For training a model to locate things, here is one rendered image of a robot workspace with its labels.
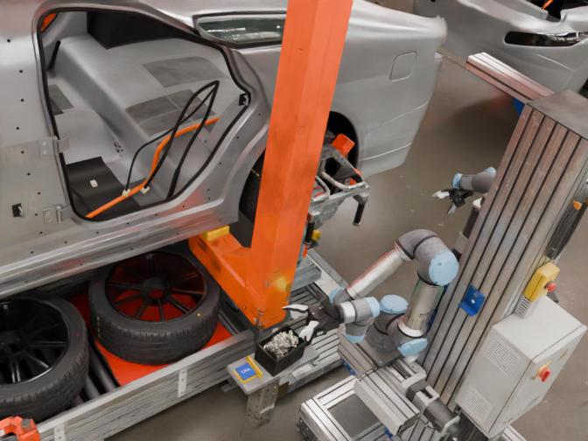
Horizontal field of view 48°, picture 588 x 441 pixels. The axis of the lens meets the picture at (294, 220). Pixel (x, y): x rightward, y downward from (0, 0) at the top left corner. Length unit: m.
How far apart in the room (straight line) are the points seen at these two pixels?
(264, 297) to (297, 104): 1.01
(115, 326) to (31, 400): 0.49
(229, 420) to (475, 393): 1.34
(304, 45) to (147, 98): 1.67
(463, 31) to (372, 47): 2.27
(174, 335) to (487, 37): 3.45
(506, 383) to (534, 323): 0.25
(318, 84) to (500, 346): 1.18
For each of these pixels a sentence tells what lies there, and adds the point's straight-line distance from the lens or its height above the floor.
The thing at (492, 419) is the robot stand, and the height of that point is 0.85.
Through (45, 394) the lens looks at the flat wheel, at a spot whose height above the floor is 0.48.
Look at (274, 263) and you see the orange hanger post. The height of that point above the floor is 0.96.
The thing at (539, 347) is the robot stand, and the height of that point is 1.23.
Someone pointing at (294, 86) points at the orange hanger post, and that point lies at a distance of 2.47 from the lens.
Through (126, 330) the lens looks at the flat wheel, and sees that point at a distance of 3.25.
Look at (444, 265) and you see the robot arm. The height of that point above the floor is 1.44.
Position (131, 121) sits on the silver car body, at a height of 0.99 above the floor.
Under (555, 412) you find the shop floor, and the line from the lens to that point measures 4.19.
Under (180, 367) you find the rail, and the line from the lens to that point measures 3.25.
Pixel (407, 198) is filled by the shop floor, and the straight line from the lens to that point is 5.24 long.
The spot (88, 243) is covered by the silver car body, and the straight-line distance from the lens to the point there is 3.07.
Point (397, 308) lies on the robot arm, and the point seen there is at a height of 1.05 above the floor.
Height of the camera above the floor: 2.96
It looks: 39 degrees down
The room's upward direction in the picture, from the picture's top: 11 degrees clockwise
